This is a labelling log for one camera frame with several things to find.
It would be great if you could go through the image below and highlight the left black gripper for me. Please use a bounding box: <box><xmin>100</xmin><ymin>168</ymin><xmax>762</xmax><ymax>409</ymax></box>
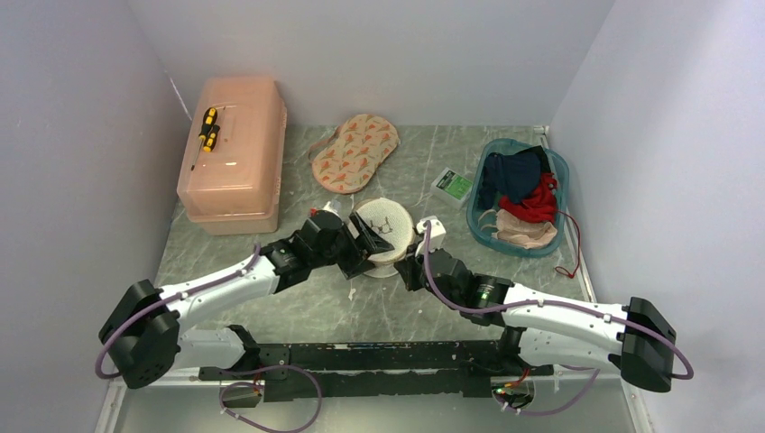
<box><xmin>310</xmin><ymin>212</ymin><xmax>393</xmax><ymax>279</ymax></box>

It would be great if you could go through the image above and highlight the white mesh laundry bag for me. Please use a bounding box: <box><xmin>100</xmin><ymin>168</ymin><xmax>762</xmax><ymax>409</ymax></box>
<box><xmin>354</xmin><ymin>198</ymin><xmax>415</xmax><ymax>279</ymax></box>

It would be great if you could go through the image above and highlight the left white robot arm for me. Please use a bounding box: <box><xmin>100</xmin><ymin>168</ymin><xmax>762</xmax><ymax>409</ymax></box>
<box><xmin>95</xmin><ymin>210</ymin><xmax>394</xmax><ymax>389</ymax></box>

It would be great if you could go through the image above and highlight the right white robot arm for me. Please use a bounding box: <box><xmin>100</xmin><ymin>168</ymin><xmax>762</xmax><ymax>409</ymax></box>
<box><xmin>394</xmin><ymin>249</ymin><xmax>692</xmax><ymax>392</ymax></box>

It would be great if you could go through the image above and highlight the patterned beige oven mitt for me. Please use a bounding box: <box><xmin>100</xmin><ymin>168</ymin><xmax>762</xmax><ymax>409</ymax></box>
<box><xmin>308</xmin><ymin>114</ymin><xmax>401</xmax><ymax>194</ymax></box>

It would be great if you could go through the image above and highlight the beige pink cloth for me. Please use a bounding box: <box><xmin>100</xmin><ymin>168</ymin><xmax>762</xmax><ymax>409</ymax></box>
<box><xmin>493</xmin><ymin>209</ymin><xmax>558</xmax><ymax>250</ymax></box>

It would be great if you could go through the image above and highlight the green white small box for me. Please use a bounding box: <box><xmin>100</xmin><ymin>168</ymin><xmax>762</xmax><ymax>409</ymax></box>
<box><xmin>430</xmin><ymin>168</ymin><xmax>474</xmax><ymax>209</ymax></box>

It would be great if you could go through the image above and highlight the red cloth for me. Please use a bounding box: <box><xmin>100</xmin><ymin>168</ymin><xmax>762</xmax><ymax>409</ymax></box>
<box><xmin>499</xmin><ymin>172</ymin><xmax>558</xmax><ymax>224</ymax></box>

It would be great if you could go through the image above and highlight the navy blue cloth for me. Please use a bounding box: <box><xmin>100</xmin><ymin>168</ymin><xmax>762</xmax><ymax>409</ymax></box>
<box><xmin>477</xmin><ymin>146</ymin><xmax>550</xmax><ymax>209</ymax></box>

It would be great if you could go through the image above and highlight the pink plastic storage box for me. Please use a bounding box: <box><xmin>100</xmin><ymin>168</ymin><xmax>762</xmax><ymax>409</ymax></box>
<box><xmin>177</xmin><ymin>76</ymin><xmax>287</xmax><ymax>235</ymax></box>

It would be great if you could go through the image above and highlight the yellow black screwdriver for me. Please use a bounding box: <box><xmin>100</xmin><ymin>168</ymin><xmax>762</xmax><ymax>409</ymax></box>
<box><xmin>199</xmin><ymin>107</ymin><xmax>218</xmax><ymax>137</ymax></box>
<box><xmin>190</xmin><ymin>124</ymin><xmax>220</xmax><ymax>170</ymax></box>

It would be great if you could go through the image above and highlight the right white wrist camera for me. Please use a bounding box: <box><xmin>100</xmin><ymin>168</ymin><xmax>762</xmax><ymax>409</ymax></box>
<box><xmin>415</xmin><ymin>216</ymin><xmax>447</xmax><ymax>256</ymax></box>

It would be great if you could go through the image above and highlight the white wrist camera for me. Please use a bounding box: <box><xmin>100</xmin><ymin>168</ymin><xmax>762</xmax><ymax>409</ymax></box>
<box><xmin>309</xmin><ymin>199</ymin><xmax>343</xmax><ymax>217</ymax></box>
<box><xmin>415</xmin><ymin>216</ymin><xmax>447</xmax><ymax>256</ymax></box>

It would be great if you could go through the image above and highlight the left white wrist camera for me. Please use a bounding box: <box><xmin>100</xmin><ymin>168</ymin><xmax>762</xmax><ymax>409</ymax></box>
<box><xmin>309</xmin><ymin>199</ymin><xmax>343</xmax><ymax>217</ymax></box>

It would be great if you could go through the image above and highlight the red thin wire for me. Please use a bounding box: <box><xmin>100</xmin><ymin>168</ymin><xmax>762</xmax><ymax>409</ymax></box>
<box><xmin>554</xmin><ymin>210</ymin><xmax>583</xmax><ymax>279</ymax></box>

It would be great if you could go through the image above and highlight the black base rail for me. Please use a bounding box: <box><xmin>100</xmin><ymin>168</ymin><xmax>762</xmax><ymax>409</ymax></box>
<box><xmin>198</xmin><ymin>340</ymin><xmax>554</xmax><ymax>402</ymax></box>

